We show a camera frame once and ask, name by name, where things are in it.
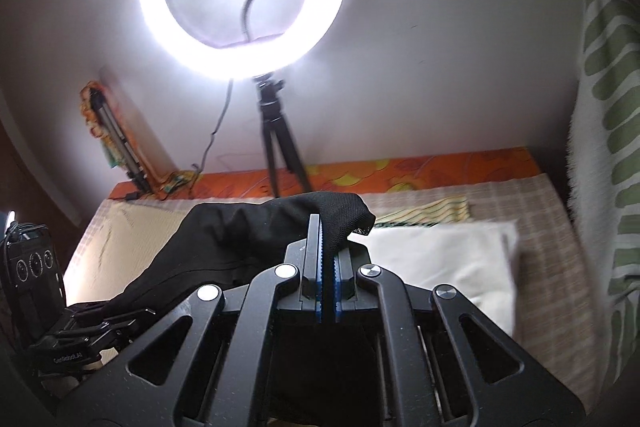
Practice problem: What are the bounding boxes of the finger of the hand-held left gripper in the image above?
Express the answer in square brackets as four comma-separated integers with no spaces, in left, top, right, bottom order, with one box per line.
[52,323,151,360]
[62,301,162,332]

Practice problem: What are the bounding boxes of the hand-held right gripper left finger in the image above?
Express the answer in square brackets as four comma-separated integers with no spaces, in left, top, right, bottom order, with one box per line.
[57,213,326,427]

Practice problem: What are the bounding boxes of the folded silver tripod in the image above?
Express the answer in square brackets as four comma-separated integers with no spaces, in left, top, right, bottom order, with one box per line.
[89,89,146,191]

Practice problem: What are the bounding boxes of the striped cloth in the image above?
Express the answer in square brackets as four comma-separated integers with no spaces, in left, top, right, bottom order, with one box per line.
[372,196,472,229]

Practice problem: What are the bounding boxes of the green and white curtain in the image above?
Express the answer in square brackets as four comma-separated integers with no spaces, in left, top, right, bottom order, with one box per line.
[566,0,640,410]

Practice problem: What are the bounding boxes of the white pillow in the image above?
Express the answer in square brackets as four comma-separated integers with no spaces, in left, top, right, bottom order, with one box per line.
[357,221,522,339]

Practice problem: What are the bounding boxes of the black cable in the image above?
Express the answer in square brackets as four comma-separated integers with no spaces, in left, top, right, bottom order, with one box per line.
[191,78,236,188]

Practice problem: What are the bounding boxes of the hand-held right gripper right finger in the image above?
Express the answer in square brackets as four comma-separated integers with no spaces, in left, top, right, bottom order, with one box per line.
[331,241,586,427]

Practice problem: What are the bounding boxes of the gooseneck phone holder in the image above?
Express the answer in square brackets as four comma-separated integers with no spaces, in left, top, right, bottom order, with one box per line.
[241,0,309,48]

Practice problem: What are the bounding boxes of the orange patterned mattress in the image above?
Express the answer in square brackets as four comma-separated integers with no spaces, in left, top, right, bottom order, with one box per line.
[109,147,543,202]

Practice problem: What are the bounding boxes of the folded tripod in floral cloth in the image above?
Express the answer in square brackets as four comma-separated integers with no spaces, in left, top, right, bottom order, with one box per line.
[79,79,202,201]

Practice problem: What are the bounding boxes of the black garment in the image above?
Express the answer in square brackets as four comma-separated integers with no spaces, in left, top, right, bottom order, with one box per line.
[65,191,382,427]

